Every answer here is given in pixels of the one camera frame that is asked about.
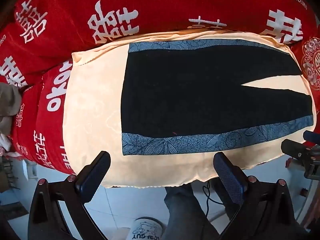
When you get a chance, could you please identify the red embroidered pillow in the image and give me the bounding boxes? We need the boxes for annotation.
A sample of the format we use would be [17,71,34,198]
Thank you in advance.
[291,37,319,91]

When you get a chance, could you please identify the person leg in dark trousers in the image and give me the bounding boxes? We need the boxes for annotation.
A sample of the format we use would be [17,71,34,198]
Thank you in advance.
[162,184,220,240]

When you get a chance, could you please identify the grey beige clothing pile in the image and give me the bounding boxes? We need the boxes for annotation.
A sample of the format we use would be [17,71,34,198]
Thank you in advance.
[0,82,22,136]

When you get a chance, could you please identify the black cable on floor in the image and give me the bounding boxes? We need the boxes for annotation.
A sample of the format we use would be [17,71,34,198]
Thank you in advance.
[202,180,225,218]

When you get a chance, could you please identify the red blanket with white characters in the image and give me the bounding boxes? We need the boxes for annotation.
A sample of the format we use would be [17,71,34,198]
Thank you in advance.
[1,0,319,174]

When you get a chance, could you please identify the black pants with blue trim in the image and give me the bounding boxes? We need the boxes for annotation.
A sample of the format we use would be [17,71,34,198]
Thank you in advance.
[121,39,314,155]

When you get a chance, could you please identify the white printed slipper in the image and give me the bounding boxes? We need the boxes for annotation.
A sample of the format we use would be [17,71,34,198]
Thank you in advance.
[126,217,163,240]

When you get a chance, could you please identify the peach cloth mat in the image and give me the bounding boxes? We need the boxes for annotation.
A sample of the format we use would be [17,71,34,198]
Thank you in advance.
[63,29,317,187]

